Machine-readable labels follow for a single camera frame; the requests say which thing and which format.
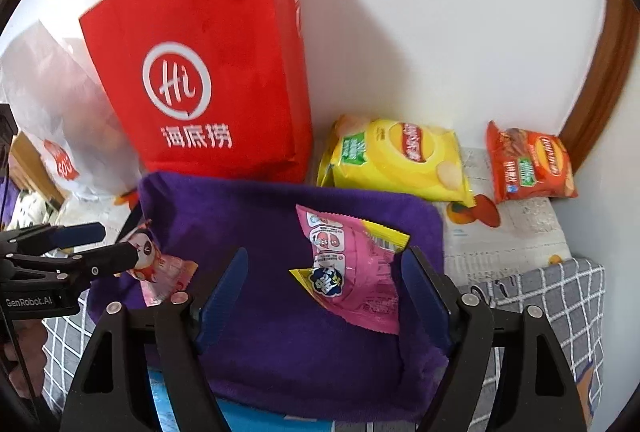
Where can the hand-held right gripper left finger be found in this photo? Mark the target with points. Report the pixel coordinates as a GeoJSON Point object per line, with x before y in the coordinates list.
{"type": "Point", "coordinates": [225, 302]}

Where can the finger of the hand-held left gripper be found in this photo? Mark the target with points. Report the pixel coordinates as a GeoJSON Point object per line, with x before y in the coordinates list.
{"type": "Point", "coordinates": [75, 235]}
{"type": "Point", "coordinates": [112, 258]}

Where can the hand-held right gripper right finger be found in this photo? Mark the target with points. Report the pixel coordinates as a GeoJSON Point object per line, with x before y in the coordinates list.
{"type": "Point", "coordinates": [422, 294]}

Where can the small pink candy packet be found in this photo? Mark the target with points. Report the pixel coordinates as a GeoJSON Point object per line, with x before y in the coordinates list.
{"type": "Point", "coordinates": [160, 277]}

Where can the pink snack packet yellow ends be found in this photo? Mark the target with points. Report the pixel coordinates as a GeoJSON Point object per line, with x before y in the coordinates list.
{"type": "Point", "coordinates": [345, 282]}

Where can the purple fabric storage box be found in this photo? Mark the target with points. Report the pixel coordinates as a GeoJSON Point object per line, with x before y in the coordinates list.
{"type": "Point", "coordinates": [280, 362]}

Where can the person's left hand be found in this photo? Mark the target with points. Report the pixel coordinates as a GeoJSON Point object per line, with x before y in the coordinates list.
{"type": "Point", "coordinates": [20, 357]}

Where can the wooden furniture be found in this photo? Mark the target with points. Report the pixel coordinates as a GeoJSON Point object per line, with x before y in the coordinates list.
{"type": "Point", "coordinates": [30, 166]}

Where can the light blue box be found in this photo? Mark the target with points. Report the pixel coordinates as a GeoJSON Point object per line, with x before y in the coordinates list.
{"type": "Point", "coordinates": [165, 392]}

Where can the printed newspaper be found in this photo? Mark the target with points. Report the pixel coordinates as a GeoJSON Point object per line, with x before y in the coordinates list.
{"type": "Point", "coordinates": [520, 232]}

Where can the white plastic bag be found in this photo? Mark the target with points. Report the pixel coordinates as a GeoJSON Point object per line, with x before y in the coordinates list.
{"type": "Point", "coordinates": [60, 111]}

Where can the grey checked bed sheet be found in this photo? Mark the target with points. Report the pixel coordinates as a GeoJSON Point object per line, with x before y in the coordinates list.
{"type": "Point", "coordinates": [550, 282]}

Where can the yellow chip bag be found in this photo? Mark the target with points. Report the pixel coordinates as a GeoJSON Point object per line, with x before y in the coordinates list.
{"type": "Point", "coordinates": [400, 166]}

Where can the orange chip bag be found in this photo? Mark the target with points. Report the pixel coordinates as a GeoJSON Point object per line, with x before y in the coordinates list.
{"type": "Point", "coordinates": [530, 161]}

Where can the red paper bag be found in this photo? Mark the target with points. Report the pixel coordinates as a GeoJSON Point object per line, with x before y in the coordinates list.
{"type": "Point", "coordinates": [210, 36]}

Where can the brown wooden door frame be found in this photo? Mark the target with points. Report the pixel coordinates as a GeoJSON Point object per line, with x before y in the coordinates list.
{"type": "Point", "coordinates": [610, 76]}

